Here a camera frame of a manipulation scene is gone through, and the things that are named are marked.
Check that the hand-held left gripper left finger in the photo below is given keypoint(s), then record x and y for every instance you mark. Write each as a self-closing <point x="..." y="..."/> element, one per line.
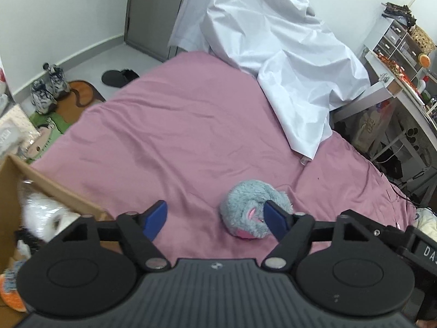
<point x="155" y="218"/>

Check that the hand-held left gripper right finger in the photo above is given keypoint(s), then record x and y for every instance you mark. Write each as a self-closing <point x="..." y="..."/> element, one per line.
<point x="276" y="220"/>

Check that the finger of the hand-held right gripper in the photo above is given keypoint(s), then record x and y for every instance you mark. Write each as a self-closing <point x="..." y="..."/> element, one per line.
<point x="389" y="234"/>

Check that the grey fluffy plush toy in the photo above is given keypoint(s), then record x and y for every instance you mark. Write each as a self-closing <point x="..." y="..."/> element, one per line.
<point x="245" y="205"/>

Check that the brown cardboard box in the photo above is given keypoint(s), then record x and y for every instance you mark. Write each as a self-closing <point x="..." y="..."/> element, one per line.
<point x="54" y="191"/>

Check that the black speckled pouch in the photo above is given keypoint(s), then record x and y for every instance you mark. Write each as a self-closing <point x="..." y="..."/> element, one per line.
<point x="27" y="241"/>

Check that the burger plush toy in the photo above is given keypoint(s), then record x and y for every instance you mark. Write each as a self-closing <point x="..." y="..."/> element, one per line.
<point x="12" y="295"/>

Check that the white fluffy pillow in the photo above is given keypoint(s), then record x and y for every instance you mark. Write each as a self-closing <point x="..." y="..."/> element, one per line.
<point x="426" y="222"/>

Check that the pink bed sheet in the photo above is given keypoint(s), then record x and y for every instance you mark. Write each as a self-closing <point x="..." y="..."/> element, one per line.
<point x="177" y="126"/>

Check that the beige tote bag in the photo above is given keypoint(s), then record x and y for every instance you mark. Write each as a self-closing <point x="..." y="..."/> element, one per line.
<point x="370" y="129"/>

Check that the cartoon floor mat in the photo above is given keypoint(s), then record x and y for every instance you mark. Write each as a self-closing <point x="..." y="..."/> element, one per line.
<point x="78" y="95"/>

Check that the black slipper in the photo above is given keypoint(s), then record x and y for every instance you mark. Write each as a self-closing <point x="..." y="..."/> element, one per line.
<point x="117" y="78"/>

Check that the white desk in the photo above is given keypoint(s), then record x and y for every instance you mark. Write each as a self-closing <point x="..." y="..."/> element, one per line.
<point x="385" y="75"/>

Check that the white patterned bag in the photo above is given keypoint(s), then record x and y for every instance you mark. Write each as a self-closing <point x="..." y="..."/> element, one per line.
<point x="13" y="129"/>

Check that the white cover cloth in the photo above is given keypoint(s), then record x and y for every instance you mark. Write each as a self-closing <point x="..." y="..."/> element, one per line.
<point x="273" y="47"/>

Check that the orange round plush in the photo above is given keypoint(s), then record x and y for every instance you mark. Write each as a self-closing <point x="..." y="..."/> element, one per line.
<point x="424" y="60"/>

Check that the white drawer unit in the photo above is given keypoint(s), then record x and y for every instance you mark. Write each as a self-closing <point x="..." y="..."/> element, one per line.
<point x="392" y="39"/>

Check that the wicker basket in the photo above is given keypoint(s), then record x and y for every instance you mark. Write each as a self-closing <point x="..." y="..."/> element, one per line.
<point x="423" y="38"/>

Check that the grey door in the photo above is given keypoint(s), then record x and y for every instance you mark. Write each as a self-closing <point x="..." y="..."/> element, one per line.
<point x="153" y="10"/>

